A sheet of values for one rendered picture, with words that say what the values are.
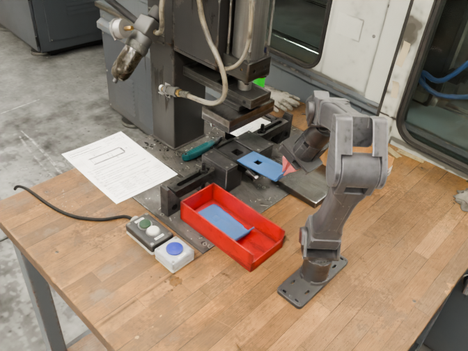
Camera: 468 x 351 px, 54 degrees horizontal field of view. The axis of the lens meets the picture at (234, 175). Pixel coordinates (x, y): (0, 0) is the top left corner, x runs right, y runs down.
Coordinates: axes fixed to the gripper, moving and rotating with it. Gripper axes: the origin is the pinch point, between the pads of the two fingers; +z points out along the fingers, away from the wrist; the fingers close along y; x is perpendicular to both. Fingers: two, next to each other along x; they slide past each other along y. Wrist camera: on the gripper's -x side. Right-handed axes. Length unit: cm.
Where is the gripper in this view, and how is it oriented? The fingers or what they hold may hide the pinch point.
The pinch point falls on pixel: (285, 172)
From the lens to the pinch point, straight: 121.2
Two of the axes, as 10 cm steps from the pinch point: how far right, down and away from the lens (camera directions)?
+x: -6.9, 3.8, -6.2
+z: -3.8, 5.3, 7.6
